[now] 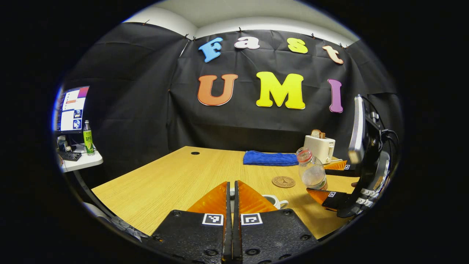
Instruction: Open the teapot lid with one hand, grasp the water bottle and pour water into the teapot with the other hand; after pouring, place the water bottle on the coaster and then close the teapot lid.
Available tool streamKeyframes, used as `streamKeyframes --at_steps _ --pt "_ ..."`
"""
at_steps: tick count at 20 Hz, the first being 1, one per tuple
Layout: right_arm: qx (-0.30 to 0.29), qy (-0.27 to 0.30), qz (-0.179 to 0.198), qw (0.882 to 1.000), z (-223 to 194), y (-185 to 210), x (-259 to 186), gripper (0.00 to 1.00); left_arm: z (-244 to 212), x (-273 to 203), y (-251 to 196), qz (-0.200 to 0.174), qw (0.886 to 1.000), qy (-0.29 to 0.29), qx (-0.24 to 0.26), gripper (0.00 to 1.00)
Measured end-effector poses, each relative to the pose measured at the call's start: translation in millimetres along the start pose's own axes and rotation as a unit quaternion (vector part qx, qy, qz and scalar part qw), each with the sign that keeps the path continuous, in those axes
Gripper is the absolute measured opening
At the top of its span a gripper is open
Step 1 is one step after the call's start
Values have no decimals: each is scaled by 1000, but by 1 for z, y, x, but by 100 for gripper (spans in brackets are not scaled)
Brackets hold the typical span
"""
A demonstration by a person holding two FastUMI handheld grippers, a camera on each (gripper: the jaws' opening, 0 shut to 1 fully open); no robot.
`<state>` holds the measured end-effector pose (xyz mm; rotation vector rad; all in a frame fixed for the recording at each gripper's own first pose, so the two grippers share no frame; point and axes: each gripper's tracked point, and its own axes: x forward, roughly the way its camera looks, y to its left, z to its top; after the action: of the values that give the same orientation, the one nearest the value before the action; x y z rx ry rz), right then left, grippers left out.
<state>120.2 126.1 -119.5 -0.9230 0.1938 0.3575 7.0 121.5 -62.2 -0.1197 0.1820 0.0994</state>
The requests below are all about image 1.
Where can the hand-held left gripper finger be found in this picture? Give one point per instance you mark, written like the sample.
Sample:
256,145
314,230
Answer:
228,234
237,234

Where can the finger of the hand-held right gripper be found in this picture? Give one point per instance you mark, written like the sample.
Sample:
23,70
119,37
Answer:
344,173
337,201

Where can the clear plastic water bottle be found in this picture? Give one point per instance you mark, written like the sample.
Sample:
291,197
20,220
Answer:
311,172

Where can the white ceramic teacup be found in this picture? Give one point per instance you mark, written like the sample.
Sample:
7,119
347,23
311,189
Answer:
273,201

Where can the round brown coaster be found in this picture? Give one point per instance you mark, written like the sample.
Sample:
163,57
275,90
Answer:
283,182

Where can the green drink bottle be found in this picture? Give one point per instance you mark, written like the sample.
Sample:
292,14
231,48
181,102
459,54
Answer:
88,141

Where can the white toaster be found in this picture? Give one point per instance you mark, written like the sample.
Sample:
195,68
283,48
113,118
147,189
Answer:
318,146

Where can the toast bread slice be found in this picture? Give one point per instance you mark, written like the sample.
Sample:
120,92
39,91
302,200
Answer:
318,134

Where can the blue folded cloth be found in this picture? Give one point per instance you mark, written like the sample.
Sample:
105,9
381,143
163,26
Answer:
267,158

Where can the white side table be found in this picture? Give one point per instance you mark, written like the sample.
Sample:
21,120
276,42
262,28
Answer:
88,161

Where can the black keyboard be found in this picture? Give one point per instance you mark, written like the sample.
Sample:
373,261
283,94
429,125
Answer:
71,156

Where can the computer monitor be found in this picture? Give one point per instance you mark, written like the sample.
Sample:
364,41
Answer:
71,110

